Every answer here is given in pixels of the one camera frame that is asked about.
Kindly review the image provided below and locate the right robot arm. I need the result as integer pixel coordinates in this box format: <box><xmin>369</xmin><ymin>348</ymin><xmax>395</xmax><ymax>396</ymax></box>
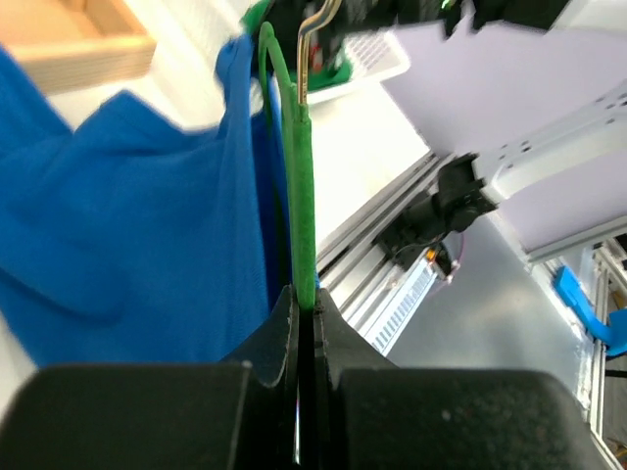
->
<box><xmin>311</xmin><ymin>23</ymin><xmax>626</xmax><ymax>241</ymax></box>

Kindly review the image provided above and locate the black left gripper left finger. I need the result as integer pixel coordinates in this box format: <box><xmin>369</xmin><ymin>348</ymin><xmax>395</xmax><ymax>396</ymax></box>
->
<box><xmin>1</xmin><ymin>288</ymin><xmax>299</xmax><ymax>469</ymax></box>

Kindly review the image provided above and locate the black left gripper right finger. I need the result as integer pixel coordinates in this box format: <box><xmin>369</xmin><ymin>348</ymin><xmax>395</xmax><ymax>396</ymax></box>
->
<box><xmin>313</xmin><ymin>290</ymin><xmax>604</xmax><ymax>469</ymax></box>

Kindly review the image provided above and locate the white plastic basket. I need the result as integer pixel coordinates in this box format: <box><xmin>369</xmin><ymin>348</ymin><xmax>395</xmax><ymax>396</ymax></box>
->
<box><xmin>308</xmin><ymin>31</ymin><xmax>410</xmax><ymax>105</ymax></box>

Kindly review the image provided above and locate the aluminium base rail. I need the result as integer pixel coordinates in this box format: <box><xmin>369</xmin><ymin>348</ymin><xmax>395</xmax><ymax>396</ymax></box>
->
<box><xmin>315</xmin><ymin>150</ymin><xmax>452</xmax><ymax>314</ymax></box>

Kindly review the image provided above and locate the white slotted cable duct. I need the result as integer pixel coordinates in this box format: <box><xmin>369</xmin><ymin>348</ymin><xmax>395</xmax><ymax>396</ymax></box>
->
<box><xmin>359</xmin><ymin>258</ymin><xmax>436</xmax><ymax>356</ymax></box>

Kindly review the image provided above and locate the blue tank top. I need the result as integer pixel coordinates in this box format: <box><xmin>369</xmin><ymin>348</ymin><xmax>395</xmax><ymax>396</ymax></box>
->
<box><xmin>1</xmin><ymin>35</ymin><xmax>293</xmax><ymax>368</ymax></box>

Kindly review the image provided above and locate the blue plastic object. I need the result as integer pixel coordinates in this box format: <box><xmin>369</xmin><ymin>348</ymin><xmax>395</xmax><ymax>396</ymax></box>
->
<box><xmin>553</xmin><ymin>266</ymin><xmax>627</xmax><ymax>356</ymax></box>

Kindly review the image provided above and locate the green tank top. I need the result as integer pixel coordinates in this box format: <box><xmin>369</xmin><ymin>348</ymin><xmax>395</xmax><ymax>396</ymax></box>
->
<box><xmin>240</xmin><ymin>1</ymin><xmax>353</xmax><ymax>92</ymax></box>

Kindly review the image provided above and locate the wooden clothes rack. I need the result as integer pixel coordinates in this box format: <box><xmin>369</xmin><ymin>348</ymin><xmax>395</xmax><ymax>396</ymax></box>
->
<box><xmin>1</xmin><ymin>0</ymin><xmax>156</xmax><ymax>93</ymax></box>

